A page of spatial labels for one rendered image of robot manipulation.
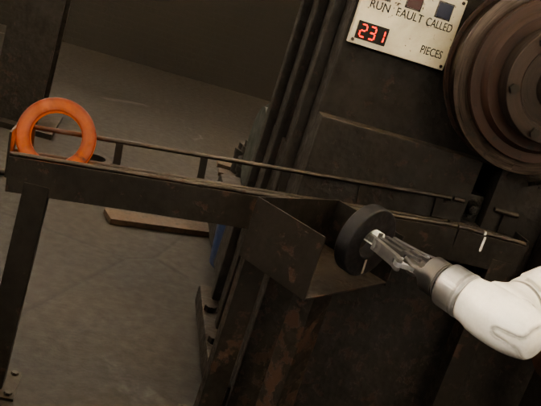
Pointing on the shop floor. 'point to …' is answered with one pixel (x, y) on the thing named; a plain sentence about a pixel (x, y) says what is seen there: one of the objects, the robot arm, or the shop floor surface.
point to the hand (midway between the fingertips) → (368, 233)
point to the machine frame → (324, 348)
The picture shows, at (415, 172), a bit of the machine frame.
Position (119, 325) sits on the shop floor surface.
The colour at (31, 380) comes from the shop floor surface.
